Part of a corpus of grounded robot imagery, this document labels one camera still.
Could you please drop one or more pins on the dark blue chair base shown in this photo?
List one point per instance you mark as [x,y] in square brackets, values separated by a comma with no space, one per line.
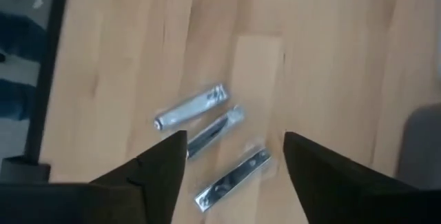
[17,34]

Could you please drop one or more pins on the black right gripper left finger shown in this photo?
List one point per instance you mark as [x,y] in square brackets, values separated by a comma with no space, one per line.
[120,200]

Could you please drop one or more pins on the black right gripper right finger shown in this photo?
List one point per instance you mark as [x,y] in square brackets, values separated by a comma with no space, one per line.
[344,196]

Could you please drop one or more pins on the smoky grey translucent bin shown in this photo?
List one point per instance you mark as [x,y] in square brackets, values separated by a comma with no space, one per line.
[422,148]

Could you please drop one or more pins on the white paper scrap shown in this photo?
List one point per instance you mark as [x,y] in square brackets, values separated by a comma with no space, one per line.
[37,0]

